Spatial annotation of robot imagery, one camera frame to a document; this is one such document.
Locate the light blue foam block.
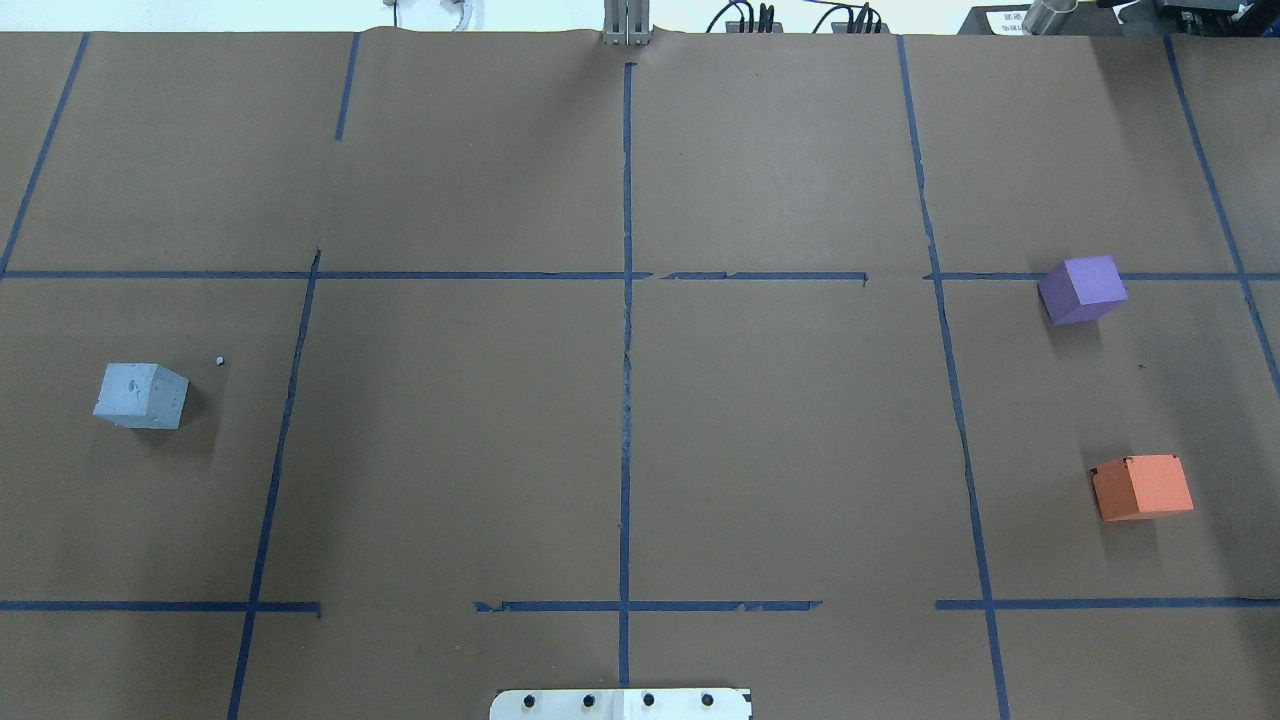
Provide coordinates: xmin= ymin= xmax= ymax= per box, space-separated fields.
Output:
xmin=92 ymin=363 xmax=189 ymax=430

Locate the purple foam block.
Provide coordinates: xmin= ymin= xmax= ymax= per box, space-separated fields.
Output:
xmin=1037 ymin=255 xmax=1129 ymax=325

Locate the orange foam block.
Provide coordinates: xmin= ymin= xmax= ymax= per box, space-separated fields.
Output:
xmin=1091 ymin=454 xmax=1196 ymax=521

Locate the brown paper table cover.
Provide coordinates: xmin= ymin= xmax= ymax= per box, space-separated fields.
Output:
xmin=3 ymin=28 xmax=1277 ymax=719

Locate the white metal mounting plate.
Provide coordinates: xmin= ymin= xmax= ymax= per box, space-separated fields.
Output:
xmin=488 ymin=687 xmax=754 ymax=719

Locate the silver metal cylinder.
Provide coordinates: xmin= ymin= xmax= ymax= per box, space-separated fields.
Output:
xmin=1021 ymin=0 xmax=1079 ymax=36

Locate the black equipment with label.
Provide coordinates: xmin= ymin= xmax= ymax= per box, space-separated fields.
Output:
xmin=957 ymin=1 xmax=1279 ymax=38

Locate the grey aluminium post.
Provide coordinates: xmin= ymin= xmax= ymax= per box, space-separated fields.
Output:
xmin=602 ymin=0 xmax=652 ymax=46

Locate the left black cable bundle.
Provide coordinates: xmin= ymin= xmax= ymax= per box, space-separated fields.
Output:
xmin=707 ymin=3 xmax=780 ymax=36

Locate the black cable bundle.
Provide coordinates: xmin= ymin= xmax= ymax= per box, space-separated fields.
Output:
xmin=812 ymin=3 xmax=891 ymax=36
xmin=707 ymin=3 xmax=780 ymax=36

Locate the white cable at back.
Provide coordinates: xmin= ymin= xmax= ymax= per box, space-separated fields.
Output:
xmin=390 ymin=0 xmax=477 ymax=32

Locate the right black cable bundle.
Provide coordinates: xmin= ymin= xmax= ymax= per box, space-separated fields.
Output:
xmin=812 ymin=3 xmax=891 ymax=36

